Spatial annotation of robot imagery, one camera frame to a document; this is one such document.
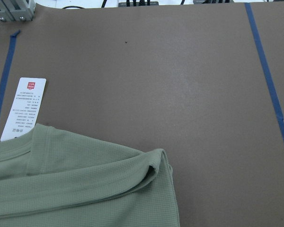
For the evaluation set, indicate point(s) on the white shirt hang tag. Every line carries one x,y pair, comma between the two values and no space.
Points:
25,108

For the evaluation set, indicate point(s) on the aluminium frame post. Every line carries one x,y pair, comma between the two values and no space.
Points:
17,10

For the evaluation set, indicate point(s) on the olive green long-sleeve shirt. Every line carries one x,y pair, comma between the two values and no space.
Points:
56,178

